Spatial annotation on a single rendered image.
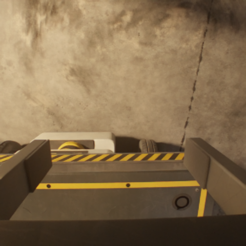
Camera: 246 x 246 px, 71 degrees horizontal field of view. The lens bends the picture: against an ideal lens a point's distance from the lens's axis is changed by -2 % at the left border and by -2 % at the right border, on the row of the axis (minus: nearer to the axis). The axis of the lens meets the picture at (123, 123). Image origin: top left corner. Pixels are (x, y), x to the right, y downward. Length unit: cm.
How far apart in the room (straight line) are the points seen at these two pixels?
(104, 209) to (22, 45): 57
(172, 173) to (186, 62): 42
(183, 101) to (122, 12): 36
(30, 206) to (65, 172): 11
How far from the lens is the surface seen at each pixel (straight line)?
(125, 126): 66
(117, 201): 40
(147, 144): 57
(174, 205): 42
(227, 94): 75
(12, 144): 69
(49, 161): 17
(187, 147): 16
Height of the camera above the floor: 63
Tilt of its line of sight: 75 degrees down
